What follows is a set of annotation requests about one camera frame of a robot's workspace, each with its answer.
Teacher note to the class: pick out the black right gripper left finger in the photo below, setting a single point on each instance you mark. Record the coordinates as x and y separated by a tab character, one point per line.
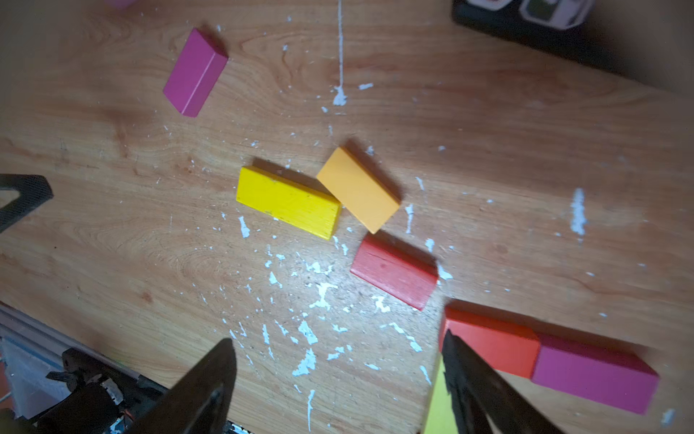
200	401

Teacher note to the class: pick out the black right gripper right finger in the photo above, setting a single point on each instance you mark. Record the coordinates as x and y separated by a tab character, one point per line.
481	399

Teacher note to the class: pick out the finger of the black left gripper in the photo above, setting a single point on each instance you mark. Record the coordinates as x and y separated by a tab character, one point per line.
33	191

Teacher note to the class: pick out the lime yellow long block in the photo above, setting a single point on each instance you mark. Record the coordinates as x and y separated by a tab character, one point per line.
440	418

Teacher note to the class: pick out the red cube block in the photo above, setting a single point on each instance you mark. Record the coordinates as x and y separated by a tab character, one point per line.
507	347

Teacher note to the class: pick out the small magenta block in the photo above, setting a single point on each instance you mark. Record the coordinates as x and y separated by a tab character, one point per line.
615	379

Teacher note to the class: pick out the bright yellow block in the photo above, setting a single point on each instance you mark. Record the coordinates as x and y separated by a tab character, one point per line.
300	206

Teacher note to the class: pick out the small red block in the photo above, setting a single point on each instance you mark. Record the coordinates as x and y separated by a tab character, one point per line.
394	271

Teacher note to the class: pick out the light pink block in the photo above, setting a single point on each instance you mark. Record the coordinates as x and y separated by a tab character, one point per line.
120	4

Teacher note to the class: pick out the orange block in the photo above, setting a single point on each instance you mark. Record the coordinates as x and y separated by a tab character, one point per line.
358	189

